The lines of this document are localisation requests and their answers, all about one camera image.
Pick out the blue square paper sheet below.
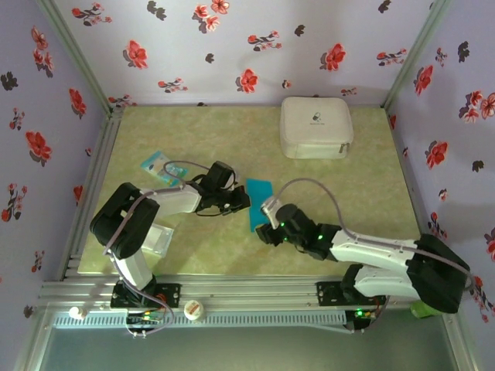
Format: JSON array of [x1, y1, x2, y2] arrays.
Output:
[[245, 177, 274, 234]]

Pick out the light blue snack packet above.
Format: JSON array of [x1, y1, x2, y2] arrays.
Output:
[[139, 150, 189, 189]]

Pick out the clear plastic bag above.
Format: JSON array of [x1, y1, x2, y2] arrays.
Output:
[[141, 223, 175, 257]]

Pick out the white zippered pouch case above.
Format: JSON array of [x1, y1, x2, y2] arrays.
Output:
[[280, 96, 355, 160]]

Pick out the white jar with red label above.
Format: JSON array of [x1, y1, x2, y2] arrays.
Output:
[[183, 300, 206, 322]]

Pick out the green plastic bottle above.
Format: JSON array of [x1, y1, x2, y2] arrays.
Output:
[[410, 301, 438, 320]]

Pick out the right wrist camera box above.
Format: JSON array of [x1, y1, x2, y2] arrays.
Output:
[[259, 196, 299, 230]]

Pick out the aluminium frame rail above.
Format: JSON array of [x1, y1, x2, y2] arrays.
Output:
[[37, 276, 463, 310]]

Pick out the grey right arm cable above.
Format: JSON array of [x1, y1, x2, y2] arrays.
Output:
[[268, 177, 476, 334]]

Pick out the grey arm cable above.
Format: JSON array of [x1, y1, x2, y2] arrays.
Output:
[[102, 160, 213, 339], [268, 177, 476, 334]]

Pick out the grey left arm cable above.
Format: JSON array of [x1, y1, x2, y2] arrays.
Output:
[[102, 160, 213, 339]]

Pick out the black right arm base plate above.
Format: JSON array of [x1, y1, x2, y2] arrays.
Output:
[[316, 281, 387, 308]]

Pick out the white slotted cable duct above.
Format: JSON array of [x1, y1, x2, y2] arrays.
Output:
[[52, 311, 347, 329]]

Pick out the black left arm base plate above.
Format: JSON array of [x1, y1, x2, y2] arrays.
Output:
[[111, 283, 182, 309]]

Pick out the aluminium side rail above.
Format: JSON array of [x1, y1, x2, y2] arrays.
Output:
[[386, 107, 440, 277], [57, 106, 125, 281]]

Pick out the aluminium lower frame bar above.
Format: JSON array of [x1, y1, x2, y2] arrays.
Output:
[[11, 305, 53, 371], [442, 308, 480, 371]]

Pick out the aluminium corner post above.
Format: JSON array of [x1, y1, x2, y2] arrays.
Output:
[[381, 0, 453, 109], [34, 0, 115, 113]]

